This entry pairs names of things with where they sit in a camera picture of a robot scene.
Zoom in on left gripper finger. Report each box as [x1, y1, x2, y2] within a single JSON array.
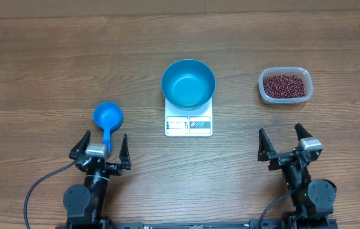
[[119, 134, 132, 170], [69, 130, 91, 160]]

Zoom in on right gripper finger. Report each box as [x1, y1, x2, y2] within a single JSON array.
[[294, 123, 312, 141], [258, 128, 276, 162]]

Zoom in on blue plastic measuring scoop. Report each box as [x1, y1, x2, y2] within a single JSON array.
[[92, 102, 123, 155]]

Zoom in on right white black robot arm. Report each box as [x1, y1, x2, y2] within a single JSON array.
[[257, 123, 338, 228]]

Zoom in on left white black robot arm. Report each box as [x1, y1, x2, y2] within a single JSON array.
[[63, 131, 132, 229]]

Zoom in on white digital kitchen scale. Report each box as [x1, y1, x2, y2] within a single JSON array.
[[164, 99, 213, 137]]

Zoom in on teal blue bowl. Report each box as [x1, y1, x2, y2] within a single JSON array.
[[161, 59, 216, 110]]

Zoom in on red adzuki beans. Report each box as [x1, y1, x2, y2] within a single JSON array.
[[263, 74, 305, 99]]

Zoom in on clear plastic food container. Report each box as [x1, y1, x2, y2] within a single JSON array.
[[258, 67, 314, 105]]

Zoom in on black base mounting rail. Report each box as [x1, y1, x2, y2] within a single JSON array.
[[55, 219, 338, 229]]

